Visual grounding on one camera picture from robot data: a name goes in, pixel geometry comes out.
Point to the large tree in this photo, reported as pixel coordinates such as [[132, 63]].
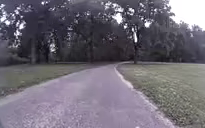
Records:
[[135, 53]]

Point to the grey gravel path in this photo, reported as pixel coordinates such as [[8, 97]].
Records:
[[90, 100]]

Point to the wood of trees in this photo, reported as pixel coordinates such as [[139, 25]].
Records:
[[73, 36]]

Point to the grass lawn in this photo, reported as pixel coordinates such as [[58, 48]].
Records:
[[26, 75], [180, 86]]

